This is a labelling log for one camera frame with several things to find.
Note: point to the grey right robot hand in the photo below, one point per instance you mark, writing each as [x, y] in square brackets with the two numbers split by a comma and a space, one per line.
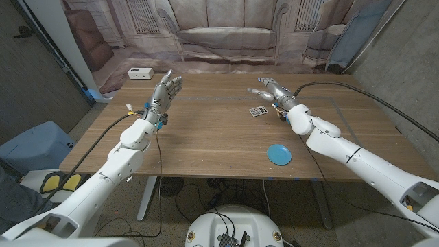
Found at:
[279, 94]

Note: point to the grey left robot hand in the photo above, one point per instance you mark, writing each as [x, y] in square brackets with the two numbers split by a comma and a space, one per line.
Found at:
[164, 96]

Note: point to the white pocket calculator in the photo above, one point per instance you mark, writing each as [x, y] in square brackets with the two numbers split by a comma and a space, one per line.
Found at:
[258, 111]

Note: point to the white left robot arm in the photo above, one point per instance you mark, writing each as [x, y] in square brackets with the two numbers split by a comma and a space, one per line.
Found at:
[113, 171]

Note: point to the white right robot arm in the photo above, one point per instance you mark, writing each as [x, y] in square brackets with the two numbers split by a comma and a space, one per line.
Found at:
[363, 164]

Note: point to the teal round coaster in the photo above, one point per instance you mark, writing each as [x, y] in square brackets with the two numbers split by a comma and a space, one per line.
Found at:
[279, 154]

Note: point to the white socket box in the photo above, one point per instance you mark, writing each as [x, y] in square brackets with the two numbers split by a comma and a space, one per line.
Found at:
[140, 73]

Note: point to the printed sofa room backdrop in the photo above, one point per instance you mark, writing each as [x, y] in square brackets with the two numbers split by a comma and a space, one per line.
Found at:
[226, 34]

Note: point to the black round ribbed disc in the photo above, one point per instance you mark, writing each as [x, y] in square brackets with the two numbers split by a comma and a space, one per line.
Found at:
[171, 187]

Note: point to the grey table leg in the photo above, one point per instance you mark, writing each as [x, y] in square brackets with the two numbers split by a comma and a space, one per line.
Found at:
[147, 199]
[322, 206]

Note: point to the yellow black foot pedal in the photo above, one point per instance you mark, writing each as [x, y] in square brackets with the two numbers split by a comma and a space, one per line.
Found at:
[73, 182]
[51, 183]

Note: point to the grey-blue plastic bin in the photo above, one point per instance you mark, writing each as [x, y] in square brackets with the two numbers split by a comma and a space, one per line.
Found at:
[37, 147]

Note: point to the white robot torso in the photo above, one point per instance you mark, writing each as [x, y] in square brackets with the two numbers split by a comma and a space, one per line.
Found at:
[209, 226]

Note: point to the black antenna module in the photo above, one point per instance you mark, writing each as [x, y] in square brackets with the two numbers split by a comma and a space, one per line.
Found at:
[228, 240]

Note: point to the person in dark clothing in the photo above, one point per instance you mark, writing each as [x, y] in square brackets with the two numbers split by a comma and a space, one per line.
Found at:
[17, 202]

